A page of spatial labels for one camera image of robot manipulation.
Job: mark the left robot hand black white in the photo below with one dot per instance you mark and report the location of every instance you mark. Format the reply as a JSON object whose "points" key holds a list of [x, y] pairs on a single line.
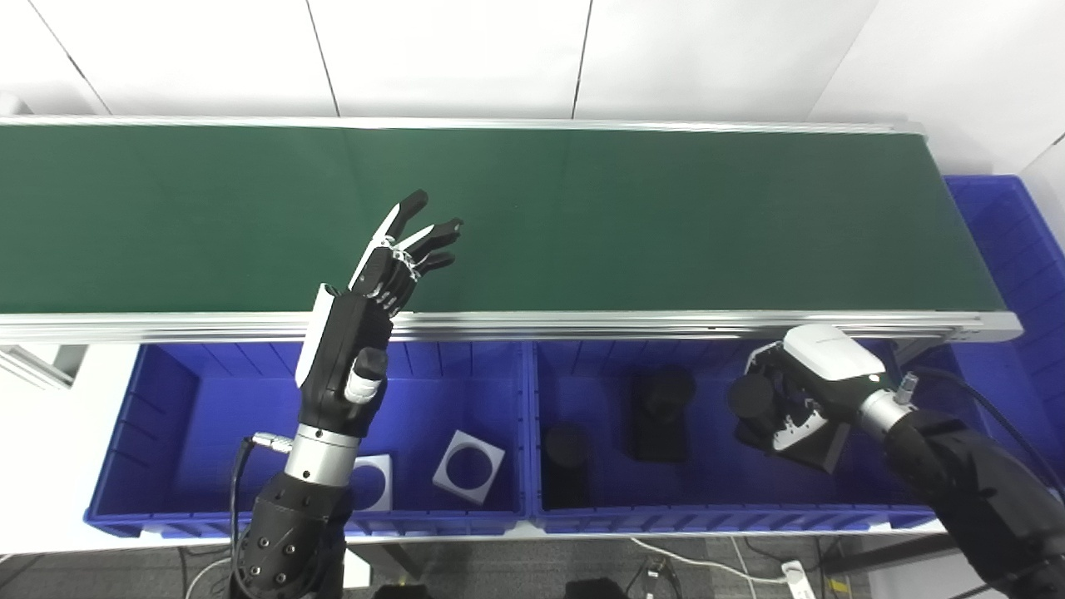
{"points": [[349, 349]]}

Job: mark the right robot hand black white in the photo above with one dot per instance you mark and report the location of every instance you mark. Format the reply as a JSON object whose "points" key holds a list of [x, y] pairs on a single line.
{"points": [[832, 358]]}

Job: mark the green conveyor belt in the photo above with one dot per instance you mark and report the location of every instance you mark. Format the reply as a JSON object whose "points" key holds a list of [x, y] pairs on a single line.
{"points": [[582, 326], [666, 216]]}

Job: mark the black cylinder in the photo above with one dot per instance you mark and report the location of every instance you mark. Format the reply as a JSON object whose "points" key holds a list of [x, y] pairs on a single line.
{"points": [[661, 416], [753, 399]]}

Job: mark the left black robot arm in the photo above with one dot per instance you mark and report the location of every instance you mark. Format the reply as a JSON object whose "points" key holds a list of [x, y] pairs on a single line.
{"points": [[291, 516]]}

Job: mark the aluminium conveyor leg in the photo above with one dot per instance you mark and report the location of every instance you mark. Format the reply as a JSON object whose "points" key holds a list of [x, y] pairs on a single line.
{"points": [[915, 349], [33, 362]]}

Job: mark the white power strip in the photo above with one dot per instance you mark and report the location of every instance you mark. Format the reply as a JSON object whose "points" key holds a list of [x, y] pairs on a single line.
{"points": [[799, 578]]}

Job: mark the white square part with hole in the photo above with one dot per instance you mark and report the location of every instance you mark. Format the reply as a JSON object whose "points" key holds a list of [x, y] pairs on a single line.
{"points": [[384, 491], [445, 482]]}

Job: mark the blue plastic bin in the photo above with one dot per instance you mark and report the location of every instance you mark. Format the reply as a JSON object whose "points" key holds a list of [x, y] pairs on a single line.
{"points": [[1023, 291], [208, 433], [715, 491]]}

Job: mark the black cylinder part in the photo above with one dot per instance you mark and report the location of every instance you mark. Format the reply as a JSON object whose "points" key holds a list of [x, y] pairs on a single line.
{"points": [[566, 466]]}

